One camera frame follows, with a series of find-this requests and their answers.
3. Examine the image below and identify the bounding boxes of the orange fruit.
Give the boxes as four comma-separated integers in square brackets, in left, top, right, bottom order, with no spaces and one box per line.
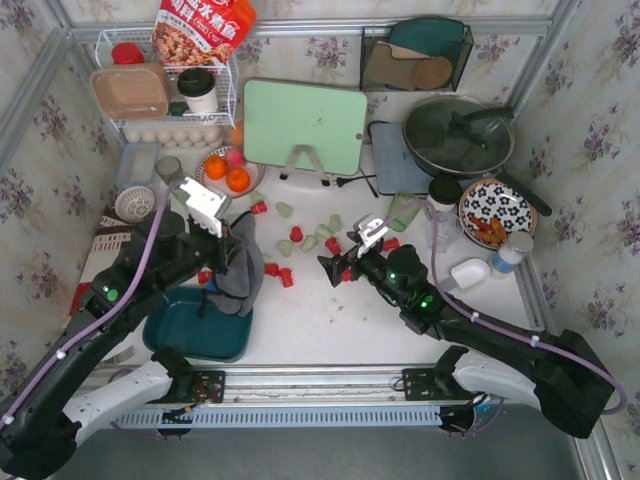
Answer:
[203,155,228,180]
[226,168,251,193]

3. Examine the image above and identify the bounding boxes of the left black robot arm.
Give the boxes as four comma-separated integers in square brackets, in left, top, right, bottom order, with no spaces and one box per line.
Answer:
[1,212,239,479]

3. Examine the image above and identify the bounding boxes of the green capsule upper right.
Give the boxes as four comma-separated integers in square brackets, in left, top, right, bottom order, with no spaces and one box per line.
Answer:
[328,214,343,234]

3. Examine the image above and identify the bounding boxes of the white egg tray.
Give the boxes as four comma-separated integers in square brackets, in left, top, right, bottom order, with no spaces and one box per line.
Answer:
[122,125,225,149]

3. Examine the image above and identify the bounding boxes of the green glass cup right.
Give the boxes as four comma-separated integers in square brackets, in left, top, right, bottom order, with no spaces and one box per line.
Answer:
[387,192,422,232]

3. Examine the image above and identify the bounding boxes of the white wire rack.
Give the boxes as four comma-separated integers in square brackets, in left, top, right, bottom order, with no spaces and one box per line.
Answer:
[93,27,239,129]

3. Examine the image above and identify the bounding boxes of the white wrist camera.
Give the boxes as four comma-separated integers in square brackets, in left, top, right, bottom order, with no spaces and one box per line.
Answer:
[179,177,231,238]
[347,214,388,258]

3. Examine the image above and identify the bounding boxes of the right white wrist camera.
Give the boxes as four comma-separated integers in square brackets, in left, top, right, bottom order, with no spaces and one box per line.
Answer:
[347,214,388,258]

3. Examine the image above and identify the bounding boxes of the white cup black lid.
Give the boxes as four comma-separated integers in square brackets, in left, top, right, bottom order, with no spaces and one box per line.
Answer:
[177,67,219,114]

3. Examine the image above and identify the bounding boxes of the white jar black lid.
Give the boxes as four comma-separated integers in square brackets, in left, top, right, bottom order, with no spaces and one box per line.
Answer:
[427,175,463,212]

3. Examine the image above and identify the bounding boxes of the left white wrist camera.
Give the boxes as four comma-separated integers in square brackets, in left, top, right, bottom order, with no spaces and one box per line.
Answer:
[179,177,231,238]

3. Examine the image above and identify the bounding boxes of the orange fruit right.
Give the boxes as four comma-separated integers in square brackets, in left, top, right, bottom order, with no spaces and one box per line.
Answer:
[226,168,251,193]

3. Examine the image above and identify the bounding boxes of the striped red cloth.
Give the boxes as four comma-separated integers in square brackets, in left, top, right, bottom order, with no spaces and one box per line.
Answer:
[69,209,134,316]

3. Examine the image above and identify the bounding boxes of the grey glass cup left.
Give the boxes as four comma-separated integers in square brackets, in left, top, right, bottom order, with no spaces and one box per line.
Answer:
[155,156,185,185]

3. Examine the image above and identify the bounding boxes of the teal plastic storage basket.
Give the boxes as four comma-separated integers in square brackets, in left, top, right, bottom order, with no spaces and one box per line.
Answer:
[142,287,253,363]

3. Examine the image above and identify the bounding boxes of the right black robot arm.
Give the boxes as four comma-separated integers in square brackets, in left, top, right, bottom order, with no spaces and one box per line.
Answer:
[318,245,618,439]

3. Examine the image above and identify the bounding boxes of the green capsule top middle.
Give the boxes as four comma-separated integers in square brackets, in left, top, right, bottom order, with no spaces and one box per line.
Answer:
[276,202,293,218]

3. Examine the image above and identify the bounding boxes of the fruit plate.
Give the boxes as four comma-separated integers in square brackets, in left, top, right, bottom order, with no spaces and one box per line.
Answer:
[195,147,265,198]

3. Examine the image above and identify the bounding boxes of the white scoop cup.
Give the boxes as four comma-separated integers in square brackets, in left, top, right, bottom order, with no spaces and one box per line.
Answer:
[440,258,490,292]

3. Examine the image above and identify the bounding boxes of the flower pattern plate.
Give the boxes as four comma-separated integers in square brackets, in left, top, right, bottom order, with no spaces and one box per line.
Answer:
[458,179,537,250]

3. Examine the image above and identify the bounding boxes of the green capsule centre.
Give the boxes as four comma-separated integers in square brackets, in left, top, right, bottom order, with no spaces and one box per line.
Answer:
[299,235,318,254]

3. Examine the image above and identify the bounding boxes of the clear plastic cup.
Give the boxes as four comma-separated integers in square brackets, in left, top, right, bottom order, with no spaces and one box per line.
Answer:
[427,212,462,253]

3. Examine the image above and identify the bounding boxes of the green cutting board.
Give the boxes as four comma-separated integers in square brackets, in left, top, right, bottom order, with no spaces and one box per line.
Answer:
[242,79,368,175]

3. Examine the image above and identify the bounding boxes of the grey fluffy cloth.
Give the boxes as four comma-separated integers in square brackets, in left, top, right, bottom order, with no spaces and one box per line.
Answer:
[197,211,264,318]

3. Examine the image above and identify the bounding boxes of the orange fruit left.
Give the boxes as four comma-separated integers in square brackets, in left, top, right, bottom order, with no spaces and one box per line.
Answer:
[203,155,228,180]

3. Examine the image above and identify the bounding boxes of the white small strainer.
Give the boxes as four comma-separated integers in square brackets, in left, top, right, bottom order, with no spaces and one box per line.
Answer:
[114,186,156,223]

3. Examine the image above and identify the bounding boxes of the white bottle grey cap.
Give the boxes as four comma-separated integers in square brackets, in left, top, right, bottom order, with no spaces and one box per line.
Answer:
[489,231,534,279]

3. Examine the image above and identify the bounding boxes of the pink peach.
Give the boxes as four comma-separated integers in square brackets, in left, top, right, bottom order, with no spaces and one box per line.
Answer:
[225,147,244,169]

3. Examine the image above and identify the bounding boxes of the green round capsule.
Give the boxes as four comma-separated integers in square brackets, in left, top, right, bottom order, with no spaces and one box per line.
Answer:
[277,240,294,258]

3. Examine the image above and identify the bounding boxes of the black wok with glass lid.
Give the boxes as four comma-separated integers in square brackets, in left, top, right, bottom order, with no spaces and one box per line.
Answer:
[402,95,552,217]

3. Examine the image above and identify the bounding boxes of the clear storage box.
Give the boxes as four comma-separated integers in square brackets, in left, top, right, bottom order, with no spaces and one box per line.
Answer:
[115,142,160,189]

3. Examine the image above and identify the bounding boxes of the black power plug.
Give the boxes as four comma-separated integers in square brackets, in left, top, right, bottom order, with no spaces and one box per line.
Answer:
[334,176,365,188]

